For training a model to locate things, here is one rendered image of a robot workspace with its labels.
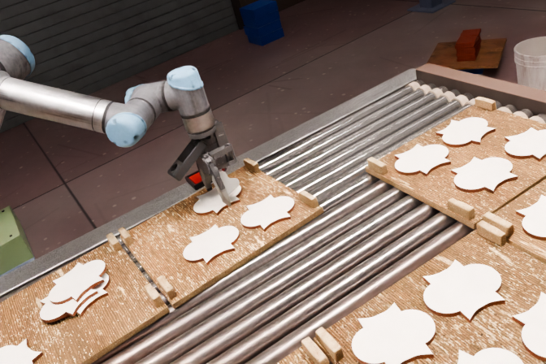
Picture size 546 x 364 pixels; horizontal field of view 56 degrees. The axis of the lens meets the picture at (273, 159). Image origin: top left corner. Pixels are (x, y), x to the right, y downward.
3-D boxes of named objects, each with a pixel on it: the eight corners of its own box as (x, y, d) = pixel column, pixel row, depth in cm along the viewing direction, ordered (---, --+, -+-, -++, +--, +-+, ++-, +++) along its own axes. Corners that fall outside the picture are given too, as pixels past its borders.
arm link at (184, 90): (169, 67, 126) (201, 61, 124) (184, 108, 131) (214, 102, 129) (158, 80, 120) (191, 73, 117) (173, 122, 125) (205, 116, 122)
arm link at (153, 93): (112, 101, 120) (154, 93, 118) (132, 81, 130) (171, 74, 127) (125, 130, 124) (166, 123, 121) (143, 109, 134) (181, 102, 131)
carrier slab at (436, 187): (365, 171, 135) (362, 158, 132) (476, 107, 148) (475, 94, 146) (474, 230, 106) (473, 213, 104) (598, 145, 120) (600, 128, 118)
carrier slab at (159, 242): (121, 240, 136) (119, 235, 135) (249, 167, 152) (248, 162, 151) (174, 309, 108) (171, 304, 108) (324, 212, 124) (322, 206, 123)
